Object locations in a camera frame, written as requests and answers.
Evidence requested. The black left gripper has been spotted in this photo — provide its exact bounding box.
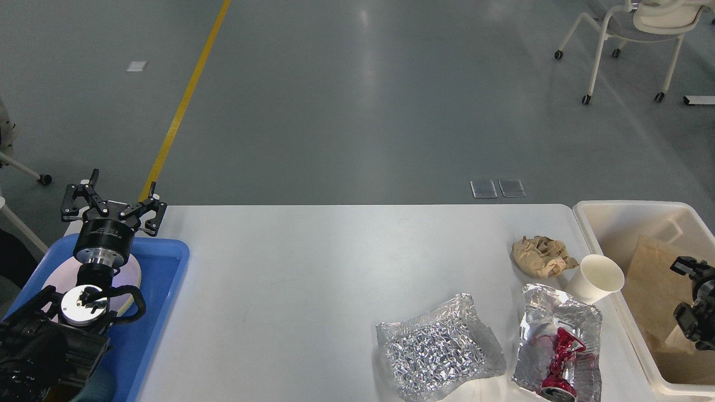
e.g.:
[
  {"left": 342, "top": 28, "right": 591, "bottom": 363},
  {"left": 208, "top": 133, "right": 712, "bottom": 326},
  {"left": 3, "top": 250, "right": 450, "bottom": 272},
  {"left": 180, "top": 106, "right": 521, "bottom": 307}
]
[{"left": 61, "top": 169, "right": 168, "bottom": 265}]

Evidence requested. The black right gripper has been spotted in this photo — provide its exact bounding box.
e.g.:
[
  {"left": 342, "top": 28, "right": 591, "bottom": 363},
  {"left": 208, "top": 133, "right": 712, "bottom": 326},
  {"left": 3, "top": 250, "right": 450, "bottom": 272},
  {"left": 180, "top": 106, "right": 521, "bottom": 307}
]
[{"left": 670, "top": 256, "right": 714, "bottom": 304}]

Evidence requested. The brown paper bag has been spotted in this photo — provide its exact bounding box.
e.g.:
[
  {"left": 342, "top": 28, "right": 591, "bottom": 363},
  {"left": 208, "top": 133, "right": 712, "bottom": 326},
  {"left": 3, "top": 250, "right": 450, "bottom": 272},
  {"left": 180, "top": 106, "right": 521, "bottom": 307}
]
[{"left": 620, "top": 234, "right": 715, "bottom": 386}]

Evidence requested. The pink plate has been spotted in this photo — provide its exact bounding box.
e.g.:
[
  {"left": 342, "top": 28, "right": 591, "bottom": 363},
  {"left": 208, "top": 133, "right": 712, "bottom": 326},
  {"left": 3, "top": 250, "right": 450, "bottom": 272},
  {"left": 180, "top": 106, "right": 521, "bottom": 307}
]
[{"left": 40, "top": 255, "right": 141, "bottom": 311}]

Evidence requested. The silver foil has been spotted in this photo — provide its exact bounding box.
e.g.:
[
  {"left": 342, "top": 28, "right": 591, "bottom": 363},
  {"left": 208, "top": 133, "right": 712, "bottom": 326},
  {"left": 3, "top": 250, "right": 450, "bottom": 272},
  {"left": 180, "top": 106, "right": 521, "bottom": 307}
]
[{"left": 375, "top": 293, "right": 507, "bottom": 401}]

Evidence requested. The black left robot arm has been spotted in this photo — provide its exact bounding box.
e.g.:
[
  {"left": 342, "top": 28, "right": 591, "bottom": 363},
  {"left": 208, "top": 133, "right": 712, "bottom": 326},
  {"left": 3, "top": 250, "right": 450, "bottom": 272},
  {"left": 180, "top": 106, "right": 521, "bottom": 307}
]
[{"left": 1, "top": 170, "right": 168, "bottom": 401}]

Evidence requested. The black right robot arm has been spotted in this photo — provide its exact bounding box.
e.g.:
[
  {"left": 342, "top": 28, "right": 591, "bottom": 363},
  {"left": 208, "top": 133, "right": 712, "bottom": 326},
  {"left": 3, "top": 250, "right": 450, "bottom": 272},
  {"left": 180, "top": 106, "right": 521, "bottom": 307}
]
[{"left": 670, "top": 256, "right": 714, "bottom": 351}]

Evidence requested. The blue plastic tray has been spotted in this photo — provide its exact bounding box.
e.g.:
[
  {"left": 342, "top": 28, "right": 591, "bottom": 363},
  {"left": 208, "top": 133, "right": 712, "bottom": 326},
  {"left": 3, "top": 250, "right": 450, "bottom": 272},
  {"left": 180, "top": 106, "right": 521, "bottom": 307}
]
[{"left": 4, "top": 234, "right": 189, "bottom": 401}]

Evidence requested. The chair leg with caster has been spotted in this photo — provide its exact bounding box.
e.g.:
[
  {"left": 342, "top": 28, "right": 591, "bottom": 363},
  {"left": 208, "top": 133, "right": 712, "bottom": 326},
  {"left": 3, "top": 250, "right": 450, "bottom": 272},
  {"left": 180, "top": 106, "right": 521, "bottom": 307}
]
[{"left": 1, "top": 152, "right": 52, "bottom": 186}]

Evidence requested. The white paper cup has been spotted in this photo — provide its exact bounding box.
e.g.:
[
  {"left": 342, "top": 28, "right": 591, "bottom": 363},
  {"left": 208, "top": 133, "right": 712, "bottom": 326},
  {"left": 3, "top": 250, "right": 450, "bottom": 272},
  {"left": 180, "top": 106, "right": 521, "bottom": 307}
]
[{"left": 565, "top": 254, "right": 625, "bottom": 305}]

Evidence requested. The beige plastic bin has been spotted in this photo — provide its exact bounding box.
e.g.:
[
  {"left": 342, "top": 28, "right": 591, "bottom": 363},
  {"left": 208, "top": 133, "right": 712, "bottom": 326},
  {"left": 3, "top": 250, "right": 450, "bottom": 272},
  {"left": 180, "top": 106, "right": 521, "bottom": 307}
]
[{"left": 574, "top": 200, "right": 714, "bottom": 400}]

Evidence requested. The crumpled brown paper ball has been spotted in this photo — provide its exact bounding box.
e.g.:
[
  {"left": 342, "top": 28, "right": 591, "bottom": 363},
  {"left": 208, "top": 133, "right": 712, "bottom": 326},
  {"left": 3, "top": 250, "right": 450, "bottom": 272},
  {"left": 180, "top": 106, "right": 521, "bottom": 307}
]
[{"left": 512, "top": 235, "right": 579, "bottom": 278}]

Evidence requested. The dark teal mug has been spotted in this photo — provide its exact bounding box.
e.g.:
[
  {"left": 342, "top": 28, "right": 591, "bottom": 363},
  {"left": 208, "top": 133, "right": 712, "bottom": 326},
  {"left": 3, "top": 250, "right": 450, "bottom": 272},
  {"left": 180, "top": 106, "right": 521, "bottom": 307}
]
[{"left": 70, "top": 367, "right": 117, "bottom": 402}]

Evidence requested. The right clear floor plate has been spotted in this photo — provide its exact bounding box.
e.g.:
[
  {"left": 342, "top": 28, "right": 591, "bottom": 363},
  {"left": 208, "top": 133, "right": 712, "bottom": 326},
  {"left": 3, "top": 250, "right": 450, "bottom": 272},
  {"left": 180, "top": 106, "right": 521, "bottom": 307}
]
[{"left": 498, "top": 179, "right": 527, "bottom": 198}]

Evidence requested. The clear floor plate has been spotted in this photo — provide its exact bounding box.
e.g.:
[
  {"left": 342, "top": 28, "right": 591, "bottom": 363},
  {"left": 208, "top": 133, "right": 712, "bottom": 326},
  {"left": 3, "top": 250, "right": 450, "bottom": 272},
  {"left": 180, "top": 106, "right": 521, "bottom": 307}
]
[
  {"left": 470, "top": 180, "right": 499, "bottom": 199},
  {"left": 498, "top": 179, "right": 527, "bottom": 198}
]

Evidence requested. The left clear floor plate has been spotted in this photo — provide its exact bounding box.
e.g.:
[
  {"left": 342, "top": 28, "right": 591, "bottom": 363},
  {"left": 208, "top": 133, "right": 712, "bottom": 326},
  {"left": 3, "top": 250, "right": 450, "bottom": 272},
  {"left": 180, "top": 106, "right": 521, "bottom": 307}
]
[{"left": 470, "top": 180, "right": 499, "bottom": 199}]

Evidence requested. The white rolling chair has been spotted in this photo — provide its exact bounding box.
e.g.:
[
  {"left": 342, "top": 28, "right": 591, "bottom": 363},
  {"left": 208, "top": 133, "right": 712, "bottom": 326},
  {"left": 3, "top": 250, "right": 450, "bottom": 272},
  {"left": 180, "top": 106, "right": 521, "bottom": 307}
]
[{"left": 554, "top": 1, "right": 713, "bottom": 105}]

